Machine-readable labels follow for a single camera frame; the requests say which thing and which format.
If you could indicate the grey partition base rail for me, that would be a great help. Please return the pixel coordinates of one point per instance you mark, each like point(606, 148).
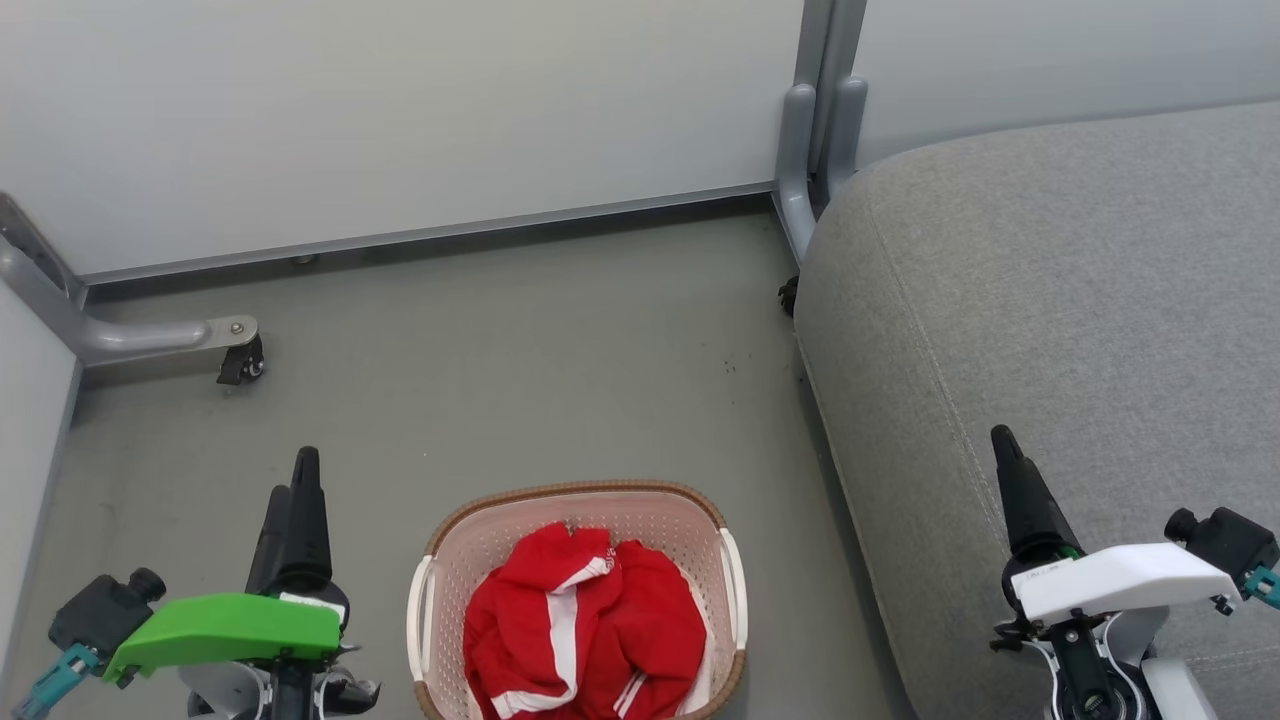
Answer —
point(430, 238)

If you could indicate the red white garment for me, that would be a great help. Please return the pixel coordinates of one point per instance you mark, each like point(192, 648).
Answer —
point(600, 630)

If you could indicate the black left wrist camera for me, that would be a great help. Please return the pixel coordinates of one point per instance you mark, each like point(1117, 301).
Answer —
point(100, 608)

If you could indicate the teal left camera connector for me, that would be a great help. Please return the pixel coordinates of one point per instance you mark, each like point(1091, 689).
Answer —
point(55, 685)

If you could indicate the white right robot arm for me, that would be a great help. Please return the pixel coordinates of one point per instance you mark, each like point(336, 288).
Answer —
point(1165, 680)

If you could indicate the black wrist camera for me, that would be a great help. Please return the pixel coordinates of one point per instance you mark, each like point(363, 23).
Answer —
point(1228, 545)
point(100, 608)

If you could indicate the beige perforated laundry basket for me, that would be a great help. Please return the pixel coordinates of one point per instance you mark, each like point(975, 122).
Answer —
point(480, 545)

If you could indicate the grey fabric sofa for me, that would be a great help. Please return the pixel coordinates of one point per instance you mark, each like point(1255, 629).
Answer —
point(1080, 320)

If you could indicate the teal camera connector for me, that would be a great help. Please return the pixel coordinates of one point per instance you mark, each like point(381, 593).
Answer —
point(1265, 587)
point(55, 685)

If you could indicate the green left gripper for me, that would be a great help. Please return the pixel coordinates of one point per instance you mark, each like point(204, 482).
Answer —
point(225, 628)

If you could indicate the teal right camera connector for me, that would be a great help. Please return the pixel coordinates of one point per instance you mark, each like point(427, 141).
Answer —
point(1265, 587)

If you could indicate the grey partition post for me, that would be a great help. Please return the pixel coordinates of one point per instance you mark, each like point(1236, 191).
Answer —
point(800, 150)

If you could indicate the black caster wheel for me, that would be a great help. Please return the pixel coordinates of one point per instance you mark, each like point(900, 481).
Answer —
point(789, 296)
point(243, 362)

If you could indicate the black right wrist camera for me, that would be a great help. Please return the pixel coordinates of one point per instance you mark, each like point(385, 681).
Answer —
point(1228, 545)

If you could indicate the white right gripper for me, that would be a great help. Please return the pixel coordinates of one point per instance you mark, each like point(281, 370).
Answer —
point(1120, 580)

